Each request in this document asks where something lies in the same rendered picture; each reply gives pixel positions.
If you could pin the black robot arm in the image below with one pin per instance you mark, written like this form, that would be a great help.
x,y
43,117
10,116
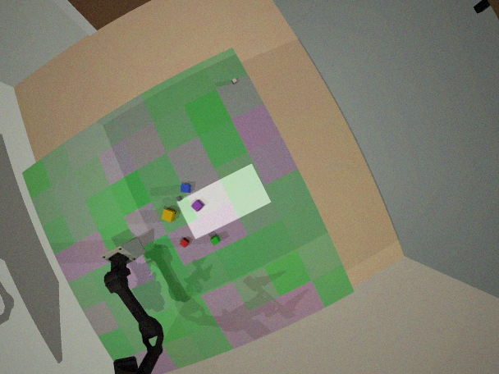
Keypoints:
x,y
116,282

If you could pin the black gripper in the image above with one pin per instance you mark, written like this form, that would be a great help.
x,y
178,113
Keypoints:
x,y
125,365

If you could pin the purple cube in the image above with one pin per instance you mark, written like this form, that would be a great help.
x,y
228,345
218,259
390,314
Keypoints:
x,y
197,205

